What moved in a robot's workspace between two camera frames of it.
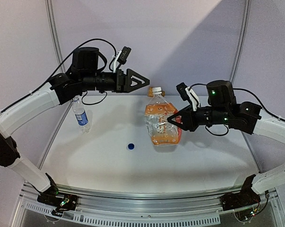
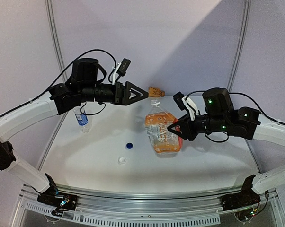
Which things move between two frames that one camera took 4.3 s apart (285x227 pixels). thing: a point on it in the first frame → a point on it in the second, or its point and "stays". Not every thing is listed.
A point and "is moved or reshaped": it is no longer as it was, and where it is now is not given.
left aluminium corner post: (52, 20) stays
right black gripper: (188, 122) → (186, 133)
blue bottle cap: (130, 146) stays
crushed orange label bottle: (157, 110) is moved or reshaped
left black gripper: (123, 82) → (121, 94)
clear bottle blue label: (81, 115) stays
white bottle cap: (156, 90) → (122, 160)
